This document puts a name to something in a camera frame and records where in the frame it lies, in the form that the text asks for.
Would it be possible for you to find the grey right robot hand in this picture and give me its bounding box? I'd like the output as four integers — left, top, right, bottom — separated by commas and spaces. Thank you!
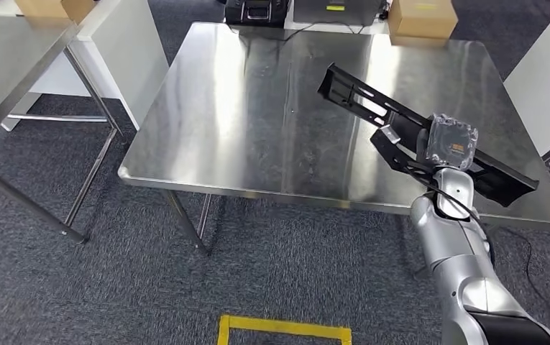
416, 112, 480, 173

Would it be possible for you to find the black plastic plate bracket part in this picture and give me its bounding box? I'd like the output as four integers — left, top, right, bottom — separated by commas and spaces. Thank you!
317, 63, 540, 208

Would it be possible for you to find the steel workbench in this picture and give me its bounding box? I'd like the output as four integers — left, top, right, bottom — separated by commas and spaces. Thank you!
117, 21, 550, 254

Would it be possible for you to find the brown cardboard box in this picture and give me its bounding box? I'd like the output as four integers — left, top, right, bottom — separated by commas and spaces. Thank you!
388, 0, 459, 40
14, 0, 98, 24

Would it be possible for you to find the black equipment case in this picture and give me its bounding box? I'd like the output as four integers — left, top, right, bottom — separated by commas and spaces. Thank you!
224, 0, 291, 29

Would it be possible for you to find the yellow floor tape square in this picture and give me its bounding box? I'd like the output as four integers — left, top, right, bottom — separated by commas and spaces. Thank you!
216, 314, 353, 345

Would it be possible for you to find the steel table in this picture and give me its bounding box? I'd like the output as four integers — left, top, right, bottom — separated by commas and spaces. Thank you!
0, 13, 126, 245

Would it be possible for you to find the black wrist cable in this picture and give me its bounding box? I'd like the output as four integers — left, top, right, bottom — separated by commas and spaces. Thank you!
419, 173, 497, 267

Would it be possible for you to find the black floor cable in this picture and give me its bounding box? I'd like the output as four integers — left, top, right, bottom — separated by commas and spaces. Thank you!
498, 227, 550, 344

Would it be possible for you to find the black power cable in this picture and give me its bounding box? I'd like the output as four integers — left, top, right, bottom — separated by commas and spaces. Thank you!
229, 21, 367, 43

